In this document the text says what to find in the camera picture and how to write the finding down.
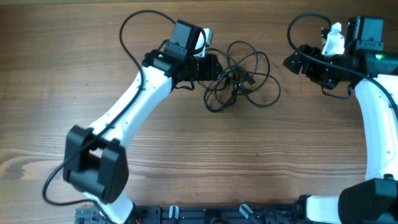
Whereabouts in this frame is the black USB cable with free end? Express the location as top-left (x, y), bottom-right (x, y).
top-left (226, 40), bottom-right (282, 108)

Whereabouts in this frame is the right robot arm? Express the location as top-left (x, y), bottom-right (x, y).
top-left (284, 16), bottom-right (397, 223)

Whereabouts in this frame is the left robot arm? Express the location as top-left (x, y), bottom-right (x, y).
top-left (63, 20), bottom-right (219, 223)

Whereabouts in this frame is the black left camera cable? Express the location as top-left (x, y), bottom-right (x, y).
top-left (42, 9), bottom-right (178, 218)

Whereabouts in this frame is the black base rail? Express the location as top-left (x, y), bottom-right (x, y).
top-left (74, 203), bottom-right (352, 224)

